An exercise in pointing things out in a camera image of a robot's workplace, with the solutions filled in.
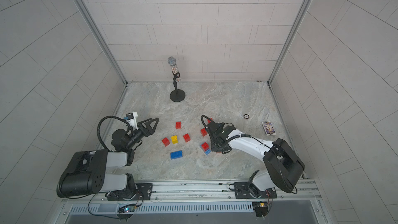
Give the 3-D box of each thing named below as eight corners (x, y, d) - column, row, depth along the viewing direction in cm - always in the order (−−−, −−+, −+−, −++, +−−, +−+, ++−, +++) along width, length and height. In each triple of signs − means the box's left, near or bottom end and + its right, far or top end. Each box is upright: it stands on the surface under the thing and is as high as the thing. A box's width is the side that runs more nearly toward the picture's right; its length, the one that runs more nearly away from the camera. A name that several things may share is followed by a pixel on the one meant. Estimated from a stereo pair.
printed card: (267, 136, 91) (268, 134, 90) (261, 123, 97) (262, 122, 95) (274, 134, 92) (276, 133, 90) (268, 122, 97) (270, 120, 95)
